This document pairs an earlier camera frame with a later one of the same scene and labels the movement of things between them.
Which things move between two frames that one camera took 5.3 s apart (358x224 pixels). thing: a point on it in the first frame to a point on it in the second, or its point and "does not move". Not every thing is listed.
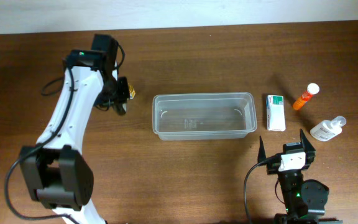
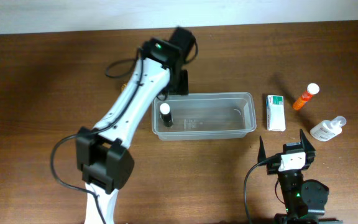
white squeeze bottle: x=327 y=129 does not move
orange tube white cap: x=312 y=89 does not move
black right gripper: x=272 y=168 does not move
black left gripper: x=122 y=94 to x=180 y=84
